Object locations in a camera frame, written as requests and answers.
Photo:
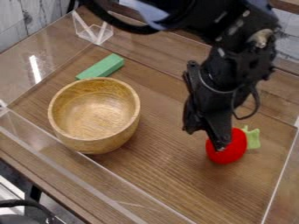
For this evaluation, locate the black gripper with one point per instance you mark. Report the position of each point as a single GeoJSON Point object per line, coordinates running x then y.
{"type": "Point", "coordinates": [210, 107]}

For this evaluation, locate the red plush strawberry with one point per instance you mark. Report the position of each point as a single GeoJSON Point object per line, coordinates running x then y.
{"type": "Point", "coordinates": [246, 139]}

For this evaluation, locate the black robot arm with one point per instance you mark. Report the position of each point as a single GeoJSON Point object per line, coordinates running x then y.
{"type": "Point", "coordinates": [239, 28]}

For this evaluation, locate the wooden bowl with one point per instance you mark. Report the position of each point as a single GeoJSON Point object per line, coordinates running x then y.
{"type": "Point", "coordinates": [94, 115]}

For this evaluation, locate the green rectangular block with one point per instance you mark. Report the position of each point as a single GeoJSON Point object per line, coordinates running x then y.
{"type": "Point", "coordinates": [103, 68]}

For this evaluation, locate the clear acrylic corner bracket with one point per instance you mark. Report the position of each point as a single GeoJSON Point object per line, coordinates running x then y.
{"type": "Point", "coordinates": [97, 34]}

